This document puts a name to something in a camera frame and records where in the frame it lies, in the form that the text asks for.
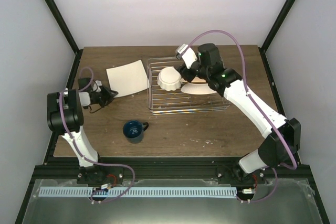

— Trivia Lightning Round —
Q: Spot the round bird pattern plate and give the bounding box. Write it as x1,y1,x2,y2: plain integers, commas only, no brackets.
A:
192,77,206,84

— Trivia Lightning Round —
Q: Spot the floral orange rimmed plate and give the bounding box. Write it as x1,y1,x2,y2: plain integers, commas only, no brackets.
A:
181,83,216,95

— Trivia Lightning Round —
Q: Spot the white scalloped bowl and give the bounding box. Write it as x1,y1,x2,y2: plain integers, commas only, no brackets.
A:
158,67,181,91

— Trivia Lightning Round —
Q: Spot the square bird pattern plate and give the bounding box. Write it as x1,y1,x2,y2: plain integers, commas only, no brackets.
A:
106,60,149,98

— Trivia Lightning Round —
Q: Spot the wire dish rack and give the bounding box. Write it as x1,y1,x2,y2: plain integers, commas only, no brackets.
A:
147,57,230,115

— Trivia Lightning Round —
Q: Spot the dark blue mug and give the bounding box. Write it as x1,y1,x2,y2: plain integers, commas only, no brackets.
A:
123,120,149,144

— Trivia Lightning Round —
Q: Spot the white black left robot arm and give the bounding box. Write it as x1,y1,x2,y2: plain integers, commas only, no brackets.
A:
47,78,119,168

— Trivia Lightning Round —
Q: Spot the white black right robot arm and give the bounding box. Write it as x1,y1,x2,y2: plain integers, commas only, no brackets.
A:
176,43,301,184

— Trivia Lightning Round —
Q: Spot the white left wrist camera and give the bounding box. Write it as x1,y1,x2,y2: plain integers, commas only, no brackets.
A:
92,80,102,93

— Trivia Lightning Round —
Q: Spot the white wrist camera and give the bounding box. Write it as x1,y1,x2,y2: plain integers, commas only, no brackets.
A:
175,44,198,69
92,80,102,93

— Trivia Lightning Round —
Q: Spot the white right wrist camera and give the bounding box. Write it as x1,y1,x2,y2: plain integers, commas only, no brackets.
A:
175,44,198,69

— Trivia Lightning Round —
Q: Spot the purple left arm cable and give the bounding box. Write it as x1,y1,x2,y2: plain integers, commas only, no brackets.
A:
59,67,136,205

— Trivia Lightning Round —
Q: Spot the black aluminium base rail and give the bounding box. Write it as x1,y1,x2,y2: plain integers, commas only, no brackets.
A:
32,157,312,186

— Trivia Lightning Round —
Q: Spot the light blue slotted cable duct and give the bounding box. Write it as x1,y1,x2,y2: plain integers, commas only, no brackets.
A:
38,186,237,198

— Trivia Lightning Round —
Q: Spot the left black frame post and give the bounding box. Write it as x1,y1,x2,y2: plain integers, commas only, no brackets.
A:
44,0,80,55

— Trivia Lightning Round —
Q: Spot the black frame post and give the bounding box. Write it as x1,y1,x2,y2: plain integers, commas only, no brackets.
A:
261,0,313,51
44,0,80,55

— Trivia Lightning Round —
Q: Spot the right black frame post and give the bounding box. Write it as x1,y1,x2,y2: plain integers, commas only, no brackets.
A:
261,0,313,51

